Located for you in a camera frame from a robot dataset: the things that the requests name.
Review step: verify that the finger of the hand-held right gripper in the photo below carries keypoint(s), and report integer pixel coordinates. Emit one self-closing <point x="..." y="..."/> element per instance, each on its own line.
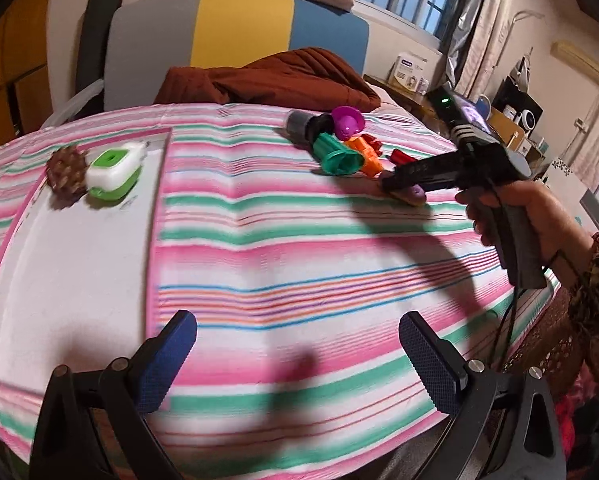
<point x="424" y="172"/>

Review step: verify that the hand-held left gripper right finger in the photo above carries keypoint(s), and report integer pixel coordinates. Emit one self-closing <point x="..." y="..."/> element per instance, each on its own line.
<point x="429" y="360"/>

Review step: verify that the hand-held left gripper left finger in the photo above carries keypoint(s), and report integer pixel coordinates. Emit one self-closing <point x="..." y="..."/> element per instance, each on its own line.
<point x="167" y="360"/>

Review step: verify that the small purple plastic toy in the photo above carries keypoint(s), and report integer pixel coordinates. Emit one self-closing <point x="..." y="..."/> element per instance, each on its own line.
<point x="413" y="193"/>

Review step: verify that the red plastic toy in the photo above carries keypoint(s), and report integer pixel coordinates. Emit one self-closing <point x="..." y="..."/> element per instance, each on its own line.
<point x="404" y="157"/>

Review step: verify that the orange-yellow plastic toy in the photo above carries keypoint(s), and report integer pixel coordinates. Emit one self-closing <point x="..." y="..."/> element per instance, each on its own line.
<point x="365" y="156"/>

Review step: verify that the green plastic cone toy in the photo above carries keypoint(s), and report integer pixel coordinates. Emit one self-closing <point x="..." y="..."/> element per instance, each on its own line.
<point x="337" y="157"/>

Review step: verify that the purple plastic cone toy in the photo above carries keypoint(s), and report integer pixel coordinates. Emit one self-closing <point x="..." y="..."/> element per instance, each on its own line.
<point x="348" y="122"/>

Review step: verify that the black and grey plastic cylinder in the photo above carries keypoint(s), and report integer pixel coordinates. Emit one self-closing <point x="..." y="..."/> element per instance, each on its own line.
<point x="302" y="125"/>

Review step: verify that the white plastic tray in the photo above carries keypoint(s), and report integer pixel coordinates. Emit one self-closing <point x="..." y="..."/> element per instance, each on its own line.
<point x="69" y="270"/>

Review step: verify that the green and white plastic box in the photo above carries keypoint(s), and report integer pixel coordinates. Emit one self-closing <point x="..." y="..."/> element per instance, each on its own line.
<point x="111" y="172"/>

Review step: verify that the brown pinecone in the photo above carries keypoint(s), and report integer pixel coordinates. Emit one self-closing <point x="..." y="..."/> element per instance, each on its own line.
<point x="66" y="175"/>

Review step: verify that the person's right hand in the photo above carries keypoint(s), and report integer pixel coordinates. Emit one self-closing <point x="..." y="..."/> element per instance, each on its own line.
<point x="554" y="225"/>

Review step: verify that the cardboard box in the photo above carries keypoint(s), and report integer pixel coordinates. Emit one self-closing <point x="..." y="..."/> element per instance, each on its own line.
<point x="504" y="127"/>

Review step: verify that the black speaker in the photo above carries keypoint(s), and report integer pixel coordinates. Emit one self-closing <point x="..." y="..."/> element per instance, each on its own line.
<point x="517" y="105"/>

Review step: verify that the wooden bedside table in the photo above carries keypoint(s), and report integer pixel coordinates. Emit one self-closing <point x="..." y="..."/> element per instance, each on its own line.
<point x="404" y="102"/>

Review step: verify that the beige bed pillow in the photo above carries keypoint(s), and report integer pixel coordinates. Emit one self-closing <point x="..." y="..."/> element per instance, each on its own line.
<point x="394" y="102"/>

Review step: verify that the white box with blue label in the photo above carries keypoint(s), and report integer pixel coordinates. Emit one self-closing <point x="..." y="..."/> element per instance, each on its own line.
<point x="407" y="71"/>

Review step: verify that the beige curtain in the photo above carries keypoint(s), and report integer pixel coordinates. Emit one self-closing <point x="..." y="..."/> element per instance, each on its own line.
<point x="484" y="25"/>

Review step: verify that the person's patterned clothing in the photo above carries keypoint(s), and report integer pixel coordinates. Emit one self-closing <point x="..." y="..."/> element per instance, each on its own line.
<point x="569" y="360"/>

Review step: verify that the pink green striped blanket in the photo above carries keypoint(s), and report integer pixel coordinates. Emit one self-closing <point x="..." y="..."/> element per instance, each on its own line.
<point x="279" y="240"/>

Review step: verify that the brown quilt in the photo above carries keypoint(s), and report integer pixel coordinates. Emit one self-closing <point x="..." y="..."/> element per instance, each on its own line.
<point x="279" y="77"/>

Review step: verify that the yellow wooden wardrobe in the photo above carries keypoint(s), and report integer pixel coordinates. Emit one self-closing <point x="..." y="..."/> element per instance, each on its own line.
<point x="9" y="75"/>

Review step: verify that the wall air conditioner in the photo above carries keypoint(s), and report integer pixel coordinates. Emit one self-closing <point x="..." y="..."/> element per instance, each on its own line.
<point x="579" y="60"/>

